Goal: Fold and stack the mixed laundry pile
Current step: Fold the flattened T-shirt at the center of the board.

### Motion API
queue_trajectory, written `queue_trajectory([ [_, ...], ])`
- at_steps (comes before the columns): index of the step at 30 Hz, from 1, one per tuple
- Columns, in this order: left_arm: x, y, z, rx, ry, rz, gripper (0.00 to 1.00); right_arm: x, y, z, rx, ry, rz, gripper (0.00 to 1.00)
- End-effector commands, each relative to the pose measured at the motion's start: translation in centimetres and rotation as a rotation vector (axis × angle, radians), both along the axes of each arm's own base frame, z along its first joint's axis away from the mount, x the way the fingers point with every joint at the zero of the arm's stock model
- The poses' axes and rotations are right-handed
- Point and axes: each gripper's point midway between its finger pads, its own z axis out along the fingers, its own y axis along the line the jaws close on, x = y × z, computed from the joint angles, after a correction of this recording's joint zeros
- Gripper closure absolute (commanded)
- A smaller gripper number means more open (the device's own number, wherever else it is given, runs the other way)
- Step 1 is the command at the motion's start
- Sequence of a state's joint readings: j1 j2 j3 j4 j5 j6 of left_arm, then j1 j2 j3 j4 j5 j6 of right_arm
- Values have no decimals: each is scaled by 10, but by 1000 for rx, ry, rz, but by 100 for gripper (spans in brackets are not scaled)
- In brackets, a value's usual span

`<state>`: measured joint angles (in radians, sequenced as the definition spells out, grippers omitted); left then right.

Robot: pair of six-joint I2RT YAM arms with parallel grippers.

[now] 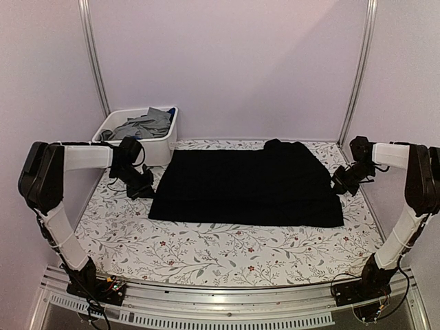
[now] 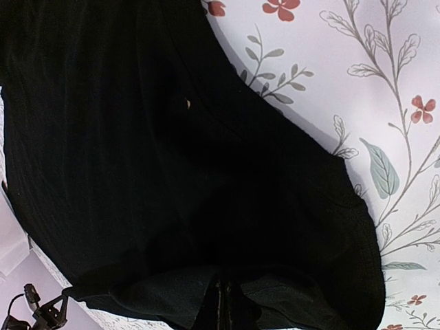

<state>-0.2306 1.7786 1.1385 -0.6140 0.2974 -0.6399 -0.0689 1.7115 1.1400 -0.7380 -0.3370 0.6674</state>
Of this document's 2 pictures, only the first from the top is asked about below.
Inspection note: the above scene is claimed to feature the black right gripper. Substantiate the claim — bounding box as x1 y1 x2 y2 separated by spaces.
330 162 377 197

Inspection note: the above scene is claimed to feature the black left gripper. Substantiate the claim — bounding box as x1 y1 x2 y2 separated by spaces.
111 164 156 199

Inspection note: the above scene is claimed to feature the black t-shirt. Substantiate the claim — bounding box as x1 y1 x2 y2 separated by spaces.
148 140 344 228

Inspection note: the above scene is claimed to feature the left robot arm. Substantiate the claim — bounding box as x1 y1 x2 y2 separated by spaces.
18 137 154 298

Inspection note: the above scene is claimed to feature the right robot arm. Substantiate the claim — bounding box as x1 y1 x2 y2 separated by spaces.
332 136 439 300

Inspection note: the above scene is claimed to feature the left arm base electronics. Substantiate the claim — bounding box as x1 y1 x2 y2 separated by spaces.
67 276 127 306

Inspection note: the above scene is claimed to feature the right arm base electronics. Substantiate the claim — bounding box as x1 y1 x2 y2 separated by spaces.
330 273 391 324

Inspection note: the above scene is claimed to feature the white plastic laundry bin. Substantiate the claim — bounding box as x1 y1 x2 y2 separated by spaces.
92 107 179 166

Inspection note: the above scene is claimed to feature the floral tablecloth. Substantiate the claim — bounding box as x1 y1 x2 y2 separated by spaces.
58 138 388 287

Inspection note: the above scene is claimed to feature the grey garment in bin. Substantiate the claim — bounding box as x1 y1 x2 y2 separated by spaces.
97 107 174 141

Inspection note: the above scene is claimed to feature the blue garment in bin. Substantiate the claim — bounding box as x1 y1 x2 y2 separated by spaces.
167 107 176 117

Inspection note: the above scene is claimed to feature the right aluminium frame post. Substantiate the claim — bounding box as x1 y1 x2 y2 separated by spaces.
338 0 378 146

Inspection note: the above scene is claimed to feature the aluminium frame post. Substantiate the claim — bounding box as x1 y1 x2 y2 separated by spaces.
78 0 111 117
338 0 378 146

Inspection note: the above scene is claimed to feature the aluminium front rail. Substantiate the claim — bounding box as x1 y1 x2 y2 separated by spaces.
30 266 431 329

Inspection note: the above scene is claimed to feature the left aluminium frame post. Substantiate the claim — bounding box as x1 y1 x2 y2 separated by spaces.
78 0 111 117

